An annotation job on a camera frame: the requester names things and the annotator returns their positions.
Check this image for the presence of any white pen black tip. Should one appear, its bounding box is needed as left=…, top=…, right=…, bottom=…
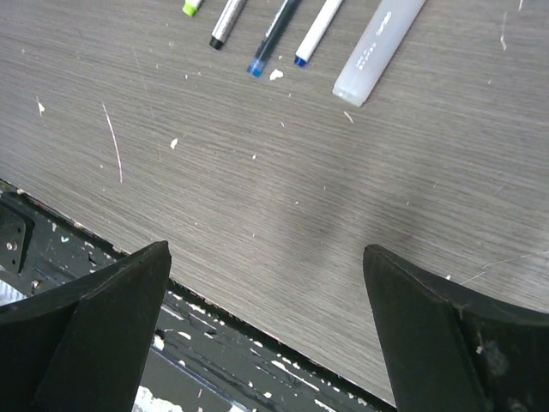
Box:
left=293, top=0, right=343, bottom=67

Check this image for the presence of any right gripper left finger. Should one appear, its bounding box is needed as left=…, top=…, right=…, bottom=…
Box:
left=1, top=241, right=172, bottom=411

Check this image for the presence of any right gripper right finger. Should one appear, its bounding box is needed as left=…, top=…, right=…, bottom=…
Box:
left=363, top=245, right=548, bottom=411

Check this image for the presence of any white pen green tip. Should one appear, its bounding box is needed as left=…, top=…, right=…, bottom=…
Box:
left=182, top=0, right=203, bottom=16

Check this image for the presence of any black white marker pen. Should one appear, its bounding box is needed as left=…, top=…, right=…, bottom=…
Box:
left=209, top=0, right=247, bottom=50

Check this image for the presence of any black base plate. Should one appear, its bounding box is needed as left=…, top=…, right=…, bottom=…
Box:
left=1, top=183, right=389, bottom=411

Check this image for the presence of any blue pen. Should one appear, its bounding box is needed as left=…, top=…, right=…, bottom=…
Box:
left=247, top=0, right=301, bottom=77

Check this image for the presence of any translucent highlighter body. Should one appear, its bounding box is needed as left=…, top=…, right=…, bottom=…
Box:
left=332, top=0, right=425, bottom=107

